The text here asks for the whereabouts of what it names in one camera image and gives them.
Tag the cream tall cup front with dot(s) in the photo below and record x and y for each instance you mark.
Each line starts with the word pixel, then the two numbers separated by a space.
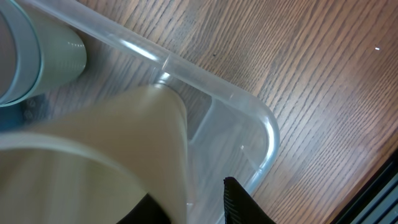
pixel 95 165

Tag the clear plastic storage bin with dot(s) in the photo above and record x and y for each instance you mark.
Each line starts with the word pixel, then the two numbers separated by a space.
pixel 231 133

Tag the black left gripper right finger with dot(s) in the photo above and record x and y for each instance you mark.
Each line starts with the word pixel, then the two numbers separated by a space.
pixel 240 207

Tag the blue bowl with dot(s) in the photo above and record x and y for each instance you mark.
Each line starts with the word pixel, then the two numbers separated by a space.
pixel 11 117

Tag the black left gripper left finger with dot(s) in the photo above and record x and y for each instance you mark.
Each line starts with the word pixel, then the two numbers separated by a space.
pixel 147 211

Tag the grey small cup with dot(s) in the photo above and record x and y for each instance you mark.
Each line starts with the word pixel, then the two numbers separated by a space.
pixel 20 54

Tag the green small cup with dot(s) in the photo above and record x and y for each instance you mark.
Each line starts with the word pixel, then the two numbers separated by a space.
pixel 62 53

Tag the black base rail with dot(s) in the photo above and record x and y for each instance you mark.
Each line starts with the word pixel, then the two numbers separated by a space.
pixel 376 202

